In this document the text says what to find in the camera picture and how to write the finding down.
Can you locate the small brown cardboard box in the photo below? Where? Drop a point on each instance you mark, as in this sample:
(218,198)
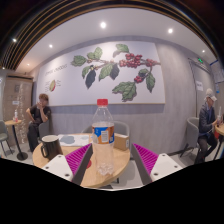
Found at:
(121,142)

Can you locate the black mug white inside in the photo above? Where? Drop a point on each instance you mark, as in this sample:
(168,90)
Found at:
(51,148)

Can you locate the round ceiling spot lights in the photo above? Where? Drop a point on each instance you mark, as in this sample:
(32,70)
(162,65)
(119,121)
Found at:
(103,25)

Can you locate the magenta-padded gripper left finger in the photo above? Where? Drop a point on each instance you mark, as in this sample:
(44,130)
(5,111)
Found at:
(77,159)

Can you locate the white printed paper sheet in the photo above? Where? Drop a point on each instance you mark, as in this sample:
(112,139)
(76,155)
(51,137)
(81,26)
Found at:
(75,140)

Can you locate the person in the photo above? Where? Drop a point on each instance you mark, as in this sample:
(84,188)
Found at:
(206,123)
(37,116)

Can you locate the green exit sign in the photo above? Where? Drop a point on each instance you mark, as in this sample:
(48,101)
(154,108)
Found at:
(200,60)

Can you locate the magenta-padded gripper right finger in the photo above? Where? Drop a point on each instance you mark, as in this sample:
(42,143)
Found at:
(146,159)

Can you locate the small round wooden side table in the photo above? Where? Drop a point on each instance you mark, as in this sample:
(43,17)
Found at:
(13,122)

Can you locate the white notice board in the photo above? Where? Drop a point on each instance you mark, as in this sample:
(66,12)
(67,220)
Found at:
(217,71)

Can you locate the white paper wall notice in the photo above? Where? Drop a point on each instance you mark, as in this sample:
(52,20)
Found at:
(199,86)

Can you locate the clear red-capped drink bottle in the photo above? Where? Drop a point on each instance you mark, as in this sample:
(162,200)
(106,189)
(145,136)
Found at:
(103,133)

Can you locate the small clear bottle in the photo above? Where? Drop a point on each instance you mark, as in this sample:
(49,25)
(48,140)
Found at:
(15,116)

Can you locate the grey chair with thin legs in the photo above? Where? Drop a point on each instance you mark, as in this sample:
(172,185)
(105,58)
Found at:
(2,131)

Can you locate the coffee plant wall mural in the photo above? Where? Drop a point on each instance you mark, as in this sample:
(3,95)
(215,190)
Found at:
(66,86)

